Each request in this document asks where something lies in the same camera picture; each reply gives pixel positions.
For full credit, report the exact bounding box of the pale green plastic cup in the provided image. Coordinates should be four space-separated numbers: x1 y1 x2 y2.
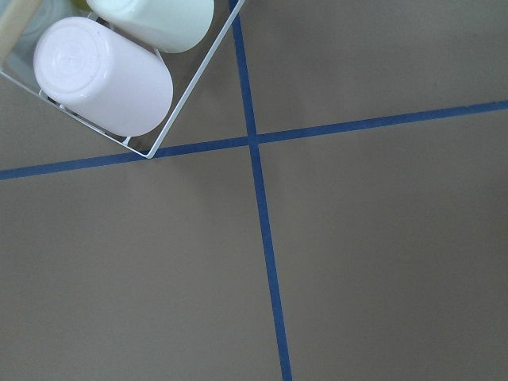
87 0 215 53

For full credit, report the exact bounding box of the pink plastic cup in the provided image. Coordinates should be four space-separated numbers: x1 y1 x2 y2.
33 17 173 137

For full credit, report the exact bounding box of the white wire cup rack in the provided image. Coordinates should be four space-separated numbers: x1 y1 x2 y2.
1 1 244 159

